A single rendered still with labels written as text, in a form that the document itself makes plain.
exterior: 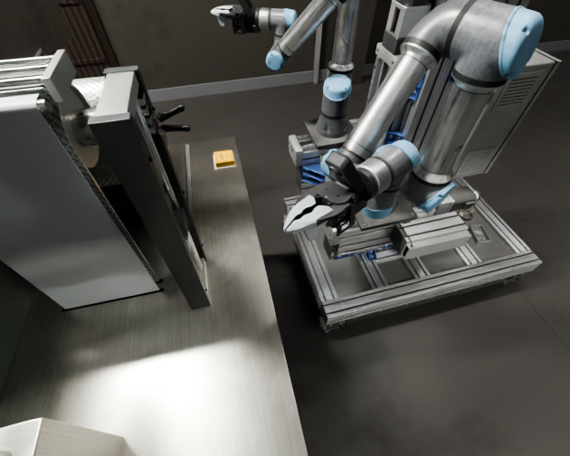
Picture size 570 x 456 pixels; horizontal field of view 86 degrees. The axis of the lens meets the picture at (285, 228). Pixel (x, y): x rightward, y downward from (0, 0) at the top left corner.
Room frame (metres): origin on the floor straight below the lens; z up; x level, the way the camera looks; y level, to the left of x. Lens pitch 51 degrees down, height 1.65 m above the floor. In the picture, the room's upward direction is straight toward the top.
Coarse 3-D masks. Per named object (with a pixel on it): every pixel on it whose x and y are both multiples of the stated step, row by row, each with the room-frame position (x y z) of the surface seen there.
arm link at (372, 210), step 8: (384, 192) 0.50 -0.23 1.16; (392, 192) 0.50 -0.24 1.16; (368, 200) 0.52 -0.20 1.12; (376, 200) 0.50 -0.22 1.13; (384, 200) 0.50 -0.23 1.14; (392, 200) 0.50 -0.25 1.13; (368, 208) 0.51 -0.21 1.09; (376, 208) 0.50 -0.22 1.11; (384, 208) 0.50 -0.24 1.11; (392, 208) 0.52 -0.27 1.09; (368, 216) 0.51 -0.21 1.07; (376, 216) 0.50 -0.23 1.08; (384, 216) 0.50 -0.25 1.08
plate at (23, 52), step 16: (0, 0) 1.09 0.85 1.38; (16, 0) 1.19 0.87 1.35; (32, 0) 1.30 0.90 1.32; (48, 0) 1.45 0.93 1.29; (0, 16) 1.04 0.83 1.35; (16, 16) 1.13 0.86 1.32; (32, 16) 1.24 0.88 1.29; (48, 16) 1.37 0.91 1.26; (0, 32) 0.99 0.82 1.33; (16, 32) 1.08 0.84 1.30; (32, 32) 1.18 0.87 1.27; (48, 32) 1.30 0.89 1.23; (64, 32) 1.45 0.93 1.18; (0, 48) 0.94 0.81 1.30; (16, 48) 1.02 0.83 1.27; (32, 48) 1.11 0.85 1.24; (48, 48) 1.23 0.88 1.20; (64, 48) 1.37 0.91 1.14
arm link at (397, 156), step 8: (392, 144) 0.56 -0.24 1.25; (400, 144) 0.56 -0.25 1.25; (408, 144) 0.56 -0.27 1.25; (384, 152) 0.53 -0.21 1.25; (392, 152) 0.53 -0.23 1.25; (400, 152) 0.53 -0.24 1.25; (408, 152) 0.53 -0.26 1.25; (416, 152) 0.54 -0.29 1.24; (384, 160) 0.50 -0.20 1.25; (392, 160) 0.50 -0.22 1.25; (400, 160) 0.51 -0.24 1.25; (408, 160) 0.52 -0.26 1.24; (416, 160) 0.53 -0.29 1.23; (392, 168) 0.49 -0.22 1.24; (400, 168) 0.50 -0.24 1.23; (408, 168) 0.51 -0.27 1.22; (392, 176) 0.48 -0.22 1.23; (400, 176) 0.50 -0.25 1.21; (392, 184) 0.48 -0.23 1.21; (400, 184) 0.51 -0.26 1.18
